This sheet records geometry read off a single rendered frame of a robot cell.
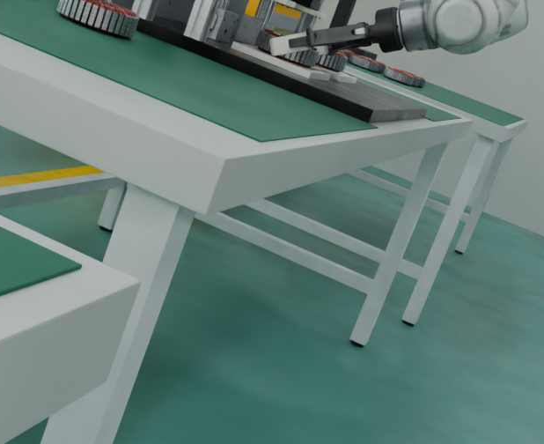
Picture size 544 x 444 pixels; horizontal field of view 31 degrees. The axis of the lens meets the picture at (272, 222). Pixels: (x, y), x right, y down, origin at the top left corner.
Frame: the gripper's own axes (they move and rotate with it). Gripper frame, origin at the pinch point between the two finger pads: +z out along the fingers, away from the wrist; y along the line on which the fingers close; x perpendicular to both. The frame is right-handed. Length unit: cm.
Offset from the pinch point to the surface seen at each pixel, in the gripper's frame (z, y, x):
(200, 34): 8.8, -20.4, 2.5
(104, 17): 12.7, -46.8, 3.8
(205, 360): 46, 51, -66
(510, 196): -2, 532, -74
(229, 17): 9.9, -0.7, 7.3
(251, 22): 12.4, 20.4, 8.5
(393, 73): 12, 182, 3
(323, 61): -1.5, 19.1, -1.7
